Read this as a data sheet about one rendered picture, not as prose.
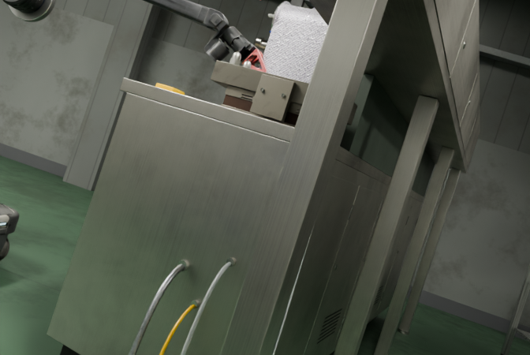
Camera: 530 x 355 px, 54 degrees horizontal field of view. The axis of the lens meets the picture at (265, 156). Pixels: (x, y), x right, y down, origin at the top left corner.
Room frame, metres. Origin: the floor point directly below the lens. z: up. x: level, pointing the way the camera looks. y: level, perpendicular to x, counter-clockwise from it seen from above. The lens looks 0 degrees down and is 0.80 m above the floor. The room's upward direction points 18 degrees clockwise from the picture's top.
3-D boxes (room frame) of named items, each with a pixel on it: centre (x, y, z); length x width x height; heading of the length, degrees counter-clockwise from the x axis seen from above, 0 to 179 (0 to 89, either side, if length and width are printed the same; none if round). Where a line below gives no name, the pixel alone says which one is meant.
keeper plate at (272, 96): (1.40, 0.03, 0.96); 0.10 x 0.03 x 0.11; 66
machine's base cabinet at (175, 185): (2.56, -0.35, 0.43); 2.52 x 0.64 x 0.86; 156
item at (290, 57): (1.62, 0.00, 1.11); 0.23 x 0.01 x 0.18; 66
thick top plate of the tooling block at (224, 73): (1.49, 0.01, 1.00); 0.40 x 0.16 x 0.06; 66
